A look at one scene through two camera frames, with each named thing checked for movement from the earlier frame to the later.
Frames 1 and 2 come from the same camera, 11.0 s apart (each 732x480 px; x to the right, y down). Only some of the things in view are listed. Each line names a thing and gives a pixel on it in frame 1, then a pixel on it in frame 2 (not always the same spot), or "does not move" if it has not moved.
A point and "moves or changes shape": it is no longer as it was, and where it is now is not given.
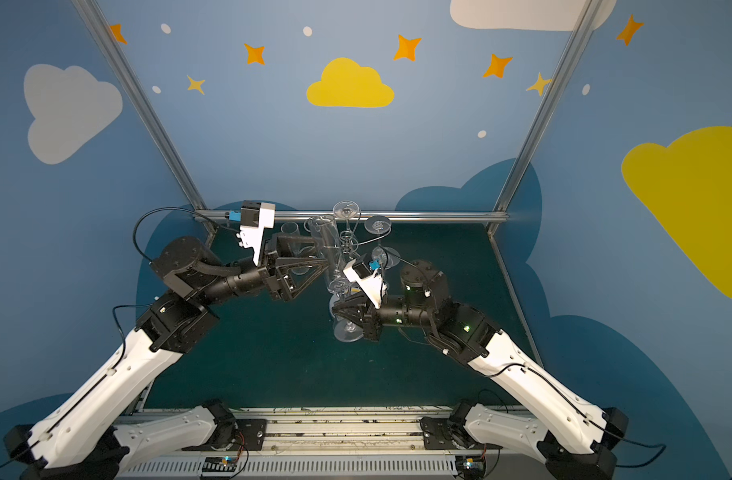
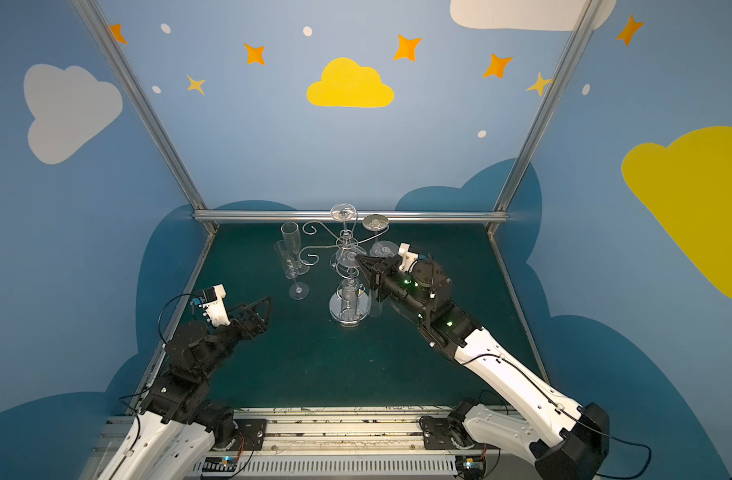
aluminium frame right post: [581, 30] does not move
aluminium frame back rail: [500, 215] does not move
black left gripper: [271, 271] → [238, 318]
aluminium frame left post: [140, 98] does not move
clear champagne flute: [327, 239] moves or changes shape
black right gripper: [369, 317] → [381, 275]
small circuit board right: [470, 466] does not move
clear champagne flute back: [346, 209] does not move
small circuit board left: [219, 464] does not move
